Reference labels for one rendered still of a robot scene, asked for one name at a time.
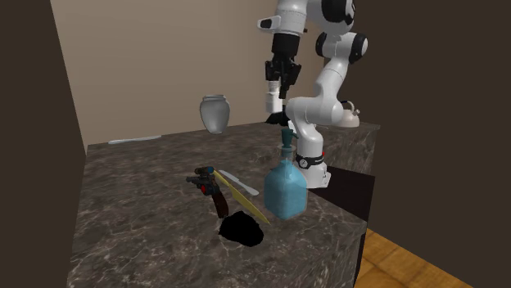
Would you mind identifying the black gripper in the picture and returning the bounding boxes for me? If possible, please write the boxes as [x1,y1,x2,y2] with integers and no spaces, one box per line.
[265,33,303,101]

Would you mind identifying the white bottle with black base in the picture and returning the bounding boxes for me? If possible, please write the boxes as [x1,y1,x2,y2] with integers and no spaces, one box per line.
[265,79,292,126]

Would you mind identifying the grey ceramic vase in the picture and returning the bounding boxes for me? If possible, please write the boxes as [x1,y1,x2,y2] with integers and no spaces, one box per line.
[199,94,232,135]

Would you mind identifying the white kettle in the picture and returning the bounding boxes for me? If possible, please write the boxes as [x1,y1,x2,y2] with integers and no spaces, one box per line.
[330,100,361,129]

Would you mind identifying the silver butter knife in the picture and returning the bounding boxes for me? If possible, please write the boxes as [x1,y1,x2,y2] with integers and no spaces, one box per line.
[217,169,260,197]

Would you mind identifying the blue soap dispenser bottle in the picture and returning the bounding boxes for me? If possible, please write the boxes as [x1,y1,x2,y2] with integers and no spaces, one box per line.
[263,128,309,221]

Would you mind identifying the yellow knife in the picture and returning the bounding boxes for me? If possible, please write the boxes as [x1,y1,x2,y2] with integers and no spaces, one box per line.
[213,169,272,226]

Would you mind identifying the dark toy ray gun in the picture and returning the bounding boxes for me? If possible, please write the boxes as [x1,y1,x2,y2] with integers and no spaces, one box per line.
[185,166,231,219]

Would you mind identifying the white flat utensil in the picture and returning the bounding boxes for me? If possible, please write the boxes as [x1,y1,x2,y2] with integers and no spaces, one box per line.
[107,135,163,145]

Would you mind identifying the black rounded lump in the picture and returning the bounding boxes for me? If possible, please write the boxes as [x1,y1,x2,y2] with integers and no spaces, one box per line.
[218,210,265,248]

